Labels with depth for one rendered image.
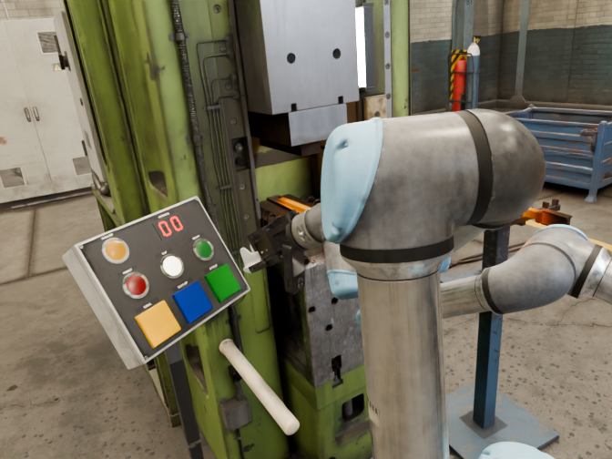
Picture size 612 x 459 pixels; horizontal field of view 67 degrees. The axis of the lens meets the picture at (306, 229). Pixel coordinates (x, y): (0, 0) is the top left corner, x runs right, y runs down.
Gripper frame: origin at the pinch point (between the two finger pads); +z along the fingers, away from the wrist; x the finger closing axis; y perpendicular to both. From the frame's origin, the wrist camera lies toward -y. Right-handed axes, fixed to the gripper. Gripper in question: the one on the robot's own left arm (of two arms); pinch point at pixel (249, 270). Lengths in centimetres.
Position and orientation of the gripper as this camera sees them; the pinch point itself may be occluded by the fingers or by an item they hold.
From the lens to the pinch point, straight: 108.0
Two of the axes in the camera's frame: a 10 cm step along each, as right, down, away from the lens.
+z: -6.8, 3.5, 6.5
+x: -5.5, 3.5, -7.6
